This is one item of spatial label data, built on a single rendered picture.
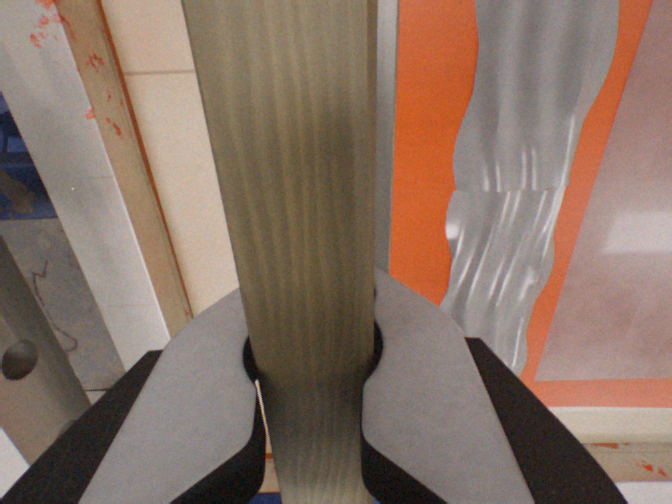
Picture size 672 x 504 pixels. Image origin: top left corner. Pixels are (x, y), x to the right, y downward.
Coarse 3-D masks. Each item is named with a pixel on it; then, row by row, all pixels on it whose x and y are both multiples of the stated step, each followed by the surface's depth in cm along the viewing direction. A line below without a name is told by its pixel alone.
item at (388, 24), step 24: (384, 0) 10; (384, 24) 10; (384, 48) 11; (384, 72) 11; (384, 96) 11; (384, 120) 12; (384, 144) 12; (384, 168) 12; (384, 192) 13; (384, 216) 13; (384, 240) 14; (384, 264) 14
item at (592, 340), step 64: (448, 192) 21; (576, 192) 22; (640, 192) 22; (448, 256) 23; (576, 256) 24; (640, 256) 24; (576, 320) 26; (640, 320) 26; (576, 384) 29; (640, 384) 29
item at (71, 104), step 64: (0, 0) 14; (64, 0) 15; (0, 64) 15; (64, 64) 15; (64, 128) 16; (128, 128) 19; (64, 192) 18; (128, 192) 18; (128, 256) 19; (128, 320) 21; (640, 448) 32
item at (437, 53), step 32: (416, 0) 17; (448, 0) 17; (640, 0) 17; (416, 32) 18; (448, 32) 18; (640, 32) 18; (416, 64) 18; (448, 64) 18; (640, 64) 18; (416, 96) 19; (448, 96) 19; (608, 96) 19; (640, 96) 19; (416, 128) 20; (448, 128) 20; (608, 128) 20; (640, 128) 20; (416, 160) 21; (448, 160) 21; (576, 160) 21; (608, 160) 21; (640, 160) 21
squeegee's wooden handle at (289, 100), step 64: (192, 0) 5; (256, 0) 5; (320, 0) 5; (256, 64) 5; (320, 64) 5; (256, 128) 5; (320, 128) 5; (256, 192) 6; (320, 192) 6; (256, 256) 7; (320, 256) 7; (256, 320) 7; (320, 320) 7; (320, 384) 8; (320, 448) 9
